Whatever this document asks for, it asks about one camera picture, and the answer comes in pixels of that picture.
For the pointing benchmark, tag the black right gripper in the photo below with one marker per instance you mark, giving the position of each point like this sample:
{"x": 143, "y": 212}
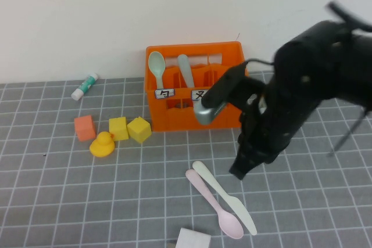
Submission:
{"x": 270, "y": 132}

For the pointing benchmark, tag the cream white plastic knife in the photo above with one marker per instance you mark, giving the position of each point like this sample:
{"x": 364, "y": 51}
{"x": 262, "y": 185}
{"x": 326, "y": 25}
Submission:
{"x": 241, "y": 210}

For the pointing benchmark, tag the pink plastic spoon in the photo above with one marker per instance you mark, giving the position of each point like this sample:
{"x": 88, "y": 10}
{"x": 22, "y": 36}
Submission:
{"x": 229, "y": 224}

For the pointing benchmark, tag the grey plastic fork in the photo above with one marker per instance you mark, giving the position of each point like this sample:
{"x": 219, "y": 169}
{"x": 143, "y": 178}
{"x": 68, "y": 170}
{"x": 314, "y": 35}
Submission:
{"x": 186, "y": 68}

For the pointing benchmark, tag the mint green plastic spoon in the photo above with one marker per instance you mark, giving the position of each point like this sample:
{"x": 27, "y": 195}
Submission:
{"x": 157, "y": 63}

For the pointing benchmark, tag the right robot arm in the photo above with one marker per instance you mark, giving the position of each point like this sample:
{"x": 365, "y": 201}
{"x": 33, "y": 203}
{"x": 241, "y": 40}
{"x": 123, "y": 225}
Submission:
{"x": 319, "y": 65}

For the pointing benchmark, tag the orange plastic cutlery holder crate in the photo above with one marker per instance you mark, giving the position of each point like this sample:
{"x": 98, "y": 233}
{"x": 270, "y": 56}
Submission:
{"x": 174, "y": 117}

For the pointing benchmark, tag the white flat box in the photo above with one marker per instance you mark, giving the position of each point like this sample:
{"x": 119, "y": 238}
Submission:
{"x": 193, "y": 239}

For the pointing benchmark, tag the black zip tie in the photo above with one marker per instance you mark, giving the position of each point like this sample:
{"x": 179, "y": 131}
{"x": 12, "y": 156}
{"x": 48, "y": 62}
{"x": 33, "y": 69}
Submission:
{"x": 346, "y": 135}

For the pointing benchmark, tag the yellow foam cube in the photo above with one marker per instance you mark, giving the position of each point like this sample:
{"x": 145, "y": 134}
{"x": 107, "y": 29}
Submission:
{"x": 139, "y": 130}
{"x": 118, "y": 129}

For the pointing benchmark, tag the yellow rubber duck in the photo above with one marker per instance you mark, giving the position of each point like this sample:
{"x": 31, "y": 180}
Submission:
{"x": 101, "y": 146}

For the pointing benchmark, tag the orange foam cube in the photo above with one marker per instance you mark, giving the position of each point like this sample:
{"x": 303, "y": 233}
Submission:
{"x": 85, "y": 128}

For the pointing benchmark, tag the white green glue stick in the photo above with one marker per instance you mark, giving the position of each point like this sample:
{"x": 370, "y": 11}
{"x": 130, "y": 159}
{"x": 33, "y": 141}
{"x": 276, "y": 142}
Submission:
{"x": 85, "y": 86}

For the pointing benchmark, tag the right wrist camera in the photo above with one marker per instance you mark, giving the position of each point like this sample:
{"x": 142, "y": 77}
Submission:
{"x": 212, "y": 111}

